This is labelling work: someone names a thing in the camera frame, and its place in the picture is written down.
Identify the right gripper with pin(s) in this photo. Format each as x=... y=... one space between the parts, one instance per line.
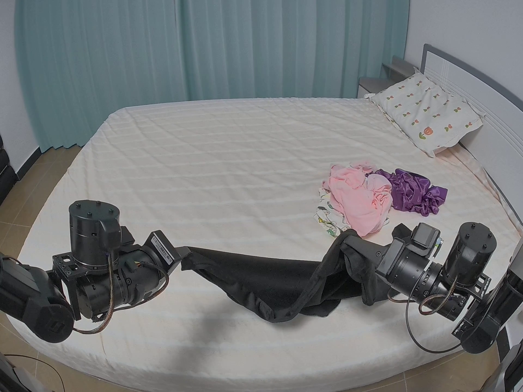
x=412 y=280

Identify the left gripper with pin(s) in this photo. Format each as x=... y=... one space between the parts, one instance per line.
x=130 y=280

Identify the black T-shirt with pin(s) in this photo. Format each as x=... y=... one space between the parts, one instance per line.
x=265 y=284

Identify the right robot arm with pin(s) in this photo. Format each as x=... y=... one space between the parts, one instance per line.
x=474 y=255

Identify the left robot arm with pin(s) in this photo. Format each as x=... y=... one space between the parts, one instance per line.
x=92 y=231

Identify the bed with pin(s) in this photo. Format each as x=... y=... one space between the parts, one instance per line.
x=245 y=157

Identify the purple garment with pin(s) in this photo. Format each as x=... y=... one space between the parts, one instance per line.
x=412 y=194

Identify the pink garment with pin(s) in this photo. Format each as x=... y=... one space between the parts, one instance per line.
x=359 y=206

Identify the white printed garment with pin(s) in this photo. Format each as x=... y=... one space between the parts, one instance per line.
x=327 y=219

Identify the white printed pillow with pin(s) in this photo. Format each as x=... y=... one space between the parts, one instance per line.
x=429 y=112

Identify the grey white bedside table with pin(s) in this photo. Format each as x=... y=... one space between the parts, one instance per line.
x=372 y=86

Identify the blue-green curtain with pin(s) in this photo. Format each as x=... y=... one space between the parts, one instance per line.
x=122 y=55

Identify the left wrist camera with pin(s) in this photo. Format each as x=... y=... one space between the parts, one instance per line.
x=126 y=237

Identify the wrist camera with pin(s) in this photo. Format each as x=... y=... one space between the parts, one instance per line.
x=425 y=237
x=126 y=237

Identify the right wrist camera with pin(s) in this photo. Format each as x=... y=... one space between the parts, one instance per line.
x=425 y=237

